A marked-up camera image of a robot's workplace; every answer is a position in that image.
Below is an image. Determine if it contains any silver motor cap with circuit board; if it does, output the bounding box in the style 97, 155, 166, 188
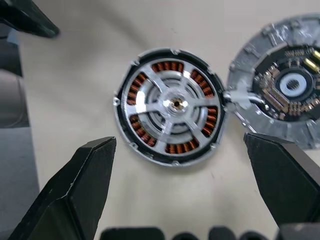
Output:
225, 13, 320, 151

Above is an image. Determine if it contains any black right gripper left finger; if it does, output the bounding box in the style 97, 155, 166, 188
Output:
8, 136, 118, 240

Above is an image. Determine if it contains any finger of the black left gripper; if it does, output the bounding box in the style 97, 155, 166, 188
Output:
0, 0, 61, 39

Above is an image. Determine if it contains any motor stator with copper coils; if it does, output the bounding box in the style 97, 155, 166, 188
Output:
111, 47, 228, 168

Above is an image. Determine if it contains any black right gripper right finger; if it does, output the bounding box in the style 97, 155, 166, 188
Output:
243, 132, 320, 228

